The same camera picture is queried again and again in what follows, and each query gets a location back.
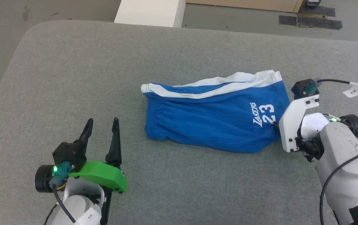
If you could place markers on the blue white Lakers shorts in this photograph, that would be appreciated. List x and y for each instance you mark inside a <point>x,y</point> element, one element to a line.
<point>210,122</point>

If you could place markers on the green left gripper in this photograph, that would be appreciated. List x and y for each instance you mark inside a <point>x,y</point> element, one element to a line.
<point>100,175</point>

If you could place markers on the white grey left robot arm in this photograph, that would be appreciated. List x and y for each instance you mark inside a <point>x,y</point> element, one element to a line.
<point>76,203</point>

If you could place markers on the grey fabric sofa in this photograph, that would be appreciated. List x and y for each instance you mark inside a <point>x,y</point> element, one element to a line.
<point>104,78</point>

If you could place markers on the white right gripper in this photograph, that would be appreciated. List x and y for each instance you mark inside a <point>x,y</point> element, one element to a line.
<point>291,125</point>

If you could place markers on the white box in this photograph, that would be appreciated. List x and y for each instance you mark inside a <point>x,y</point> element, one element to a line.
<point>149,12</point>

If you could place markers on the small black floor object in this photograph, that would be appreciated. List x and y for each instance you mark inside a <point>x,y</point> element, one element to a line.
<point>313,2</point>

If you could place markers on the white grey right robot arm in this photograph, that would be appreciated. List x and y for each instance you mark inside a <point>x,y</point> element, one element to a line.
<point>344,168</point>

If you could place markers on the black floor tape patch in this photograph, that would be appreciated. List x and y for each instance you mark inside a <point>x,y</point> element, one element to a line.
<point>310,22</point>
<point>319,12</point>

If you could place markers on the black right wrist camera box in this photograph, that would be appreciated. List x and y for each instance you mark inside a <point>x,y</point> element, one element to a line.
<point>302,87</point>

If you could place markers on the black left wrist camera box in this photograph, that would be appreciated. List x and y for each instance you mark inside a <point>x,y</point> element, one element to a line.
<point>69,153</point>

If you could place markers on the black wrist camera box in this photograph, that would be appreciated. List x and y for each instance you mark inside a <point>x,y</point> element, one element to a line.
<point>302,87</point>
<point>69,153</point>

